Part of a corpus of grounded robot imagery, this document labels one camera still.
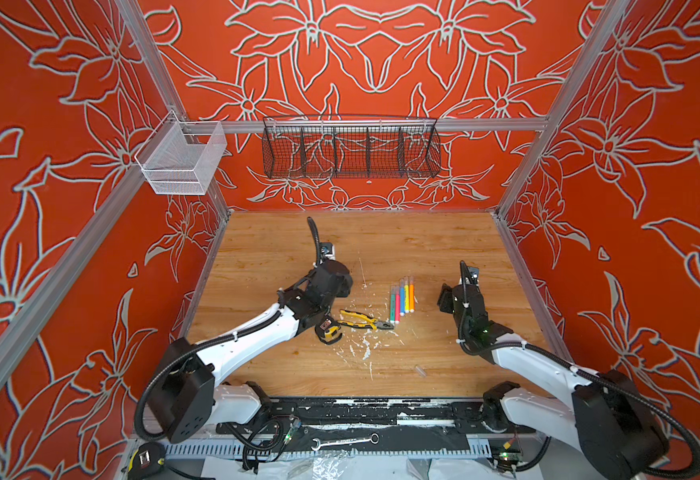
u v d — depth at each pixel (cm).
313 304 60
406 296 95
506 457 68
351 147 97
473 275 73
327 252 70
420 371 80
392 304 92
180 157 93
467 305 63
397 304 92
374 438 70
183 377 44
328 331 85
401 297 94
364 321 90
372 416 74
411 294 95
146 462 66
